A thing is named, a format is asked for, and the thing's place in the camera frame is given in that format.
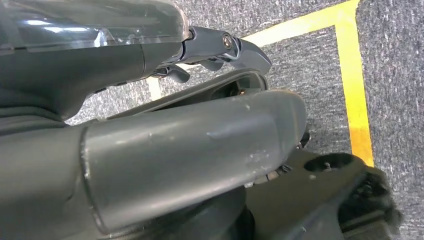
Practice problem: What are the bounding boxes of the yellow floor tape square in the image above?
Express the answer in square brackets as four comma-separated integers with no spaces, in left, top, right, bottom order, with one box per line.
[145,0,375,168]

